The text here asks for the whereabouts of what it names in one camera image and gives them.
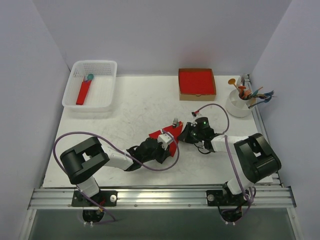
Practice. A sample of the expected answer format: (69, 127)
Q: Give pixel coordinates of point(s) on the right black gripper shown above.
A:
(189, 132)

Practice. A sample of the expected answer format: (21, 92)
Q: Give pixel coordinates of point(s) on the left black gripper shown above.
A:
(162, 150)

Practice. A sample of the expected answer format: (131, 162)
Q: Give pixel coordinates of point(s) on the red paper napkin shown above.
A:
(174, 131)

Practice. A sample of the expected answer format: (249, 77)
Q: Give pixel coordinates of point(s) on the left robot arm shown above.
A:
(83, 160)

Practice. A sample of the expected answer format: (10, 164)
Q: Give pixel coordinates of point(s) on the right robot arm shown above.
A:
(251, 157)

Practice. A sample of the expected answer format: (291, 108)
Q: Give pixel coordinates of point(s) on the rolled red napkin bundle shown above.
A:
(84, 88)

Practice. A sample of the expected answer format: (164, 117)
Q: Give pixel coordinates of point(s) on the cardboard box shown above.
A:
(197, 97)

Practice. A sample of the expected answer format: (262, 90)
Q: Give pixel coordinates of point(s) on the white utensil cup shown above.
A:
(236, 106)

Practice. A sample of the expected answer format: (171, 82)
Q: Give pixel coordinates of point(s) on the stack of red napkins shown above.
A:
(196, 81)

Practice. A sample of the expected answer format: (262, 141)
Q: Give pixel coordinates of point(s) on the orange plastic spoon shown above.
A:
(232, 82)

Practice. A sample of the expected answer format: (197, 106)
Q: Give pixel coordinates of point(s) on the orange plastic fork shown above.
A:
(243, 91)

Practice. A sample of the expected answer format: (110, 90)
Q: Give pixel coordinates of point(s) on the yellow plastic utensil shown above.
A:
(256, 91)

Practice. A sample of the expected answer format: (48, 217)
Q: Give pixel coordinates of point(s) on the white plastic perforated basket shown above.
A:
(101, 91)

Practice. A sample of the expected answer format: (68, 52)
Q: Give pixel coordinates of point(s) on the teal spoon in basket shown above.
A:
(90, 77)

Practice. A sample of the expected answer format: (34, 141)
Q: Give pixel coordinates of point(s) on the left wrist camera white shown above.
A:
(165, 139)

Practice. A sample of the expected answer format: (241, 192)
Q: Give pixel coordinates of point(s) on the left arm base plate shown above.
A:
(105, 198)

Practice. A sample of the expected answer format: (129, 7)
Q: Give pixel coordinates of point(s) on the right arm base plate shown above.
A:
(223, 198)

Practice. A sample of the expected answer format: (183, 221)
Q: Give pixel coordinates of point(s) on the aluminium mounting rail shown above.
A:
(273, 196)

